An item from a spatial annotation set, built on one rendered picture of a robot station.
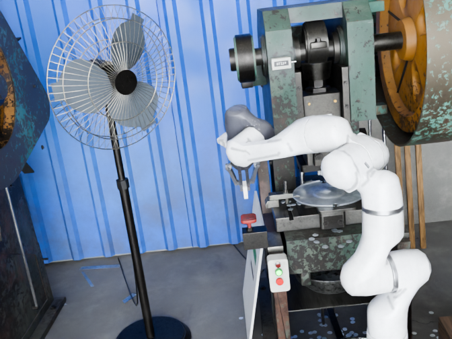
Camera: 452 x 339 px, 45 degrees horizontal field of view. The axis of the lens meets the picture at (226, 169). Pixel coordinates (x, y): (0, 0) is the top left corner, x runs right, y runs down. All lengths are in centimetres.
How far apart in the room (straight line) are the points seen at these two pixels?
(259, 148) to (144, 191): 195
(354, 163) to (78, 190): 243
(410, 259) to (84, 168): 241
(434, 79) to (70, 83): 131
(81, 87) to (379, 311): 136
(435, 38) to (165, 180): 209
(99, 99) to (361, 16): 104
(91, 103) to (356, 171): 115
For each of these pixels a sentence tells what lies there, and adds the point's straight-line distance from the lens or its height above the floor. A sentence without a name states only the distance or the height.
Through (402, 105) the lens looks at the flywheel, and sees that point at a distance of 241.
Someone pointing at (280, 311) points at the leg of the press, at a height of 38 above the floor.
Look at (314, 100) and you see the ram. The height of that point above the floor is 115.
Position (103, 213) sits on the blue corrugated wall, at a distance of 362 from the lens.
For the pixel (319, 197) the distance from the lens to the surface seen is 217.
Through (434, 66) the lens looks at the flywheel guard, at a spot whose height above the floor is 128.
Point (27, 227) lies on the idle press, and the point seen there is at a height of 53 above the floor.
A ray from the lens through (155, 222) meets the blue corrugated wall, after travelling 361.
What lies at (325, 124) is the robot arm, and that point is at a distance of 155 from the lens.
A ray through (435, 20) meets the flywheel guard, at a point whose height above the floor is 142.
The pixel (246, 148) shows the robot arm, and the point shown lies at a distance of 170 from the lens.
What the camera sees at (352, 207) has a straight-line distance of 207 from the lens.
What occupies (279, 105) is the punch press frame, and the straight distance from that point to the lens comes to 209.
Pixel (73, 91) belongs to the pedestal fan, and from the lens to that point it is 221.
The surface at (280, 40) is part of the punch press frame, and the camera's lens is 206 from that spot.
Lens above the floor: 158
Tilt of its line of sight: 18 degrees down
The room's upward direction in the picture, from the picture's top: 7 degrees counter-clockwise
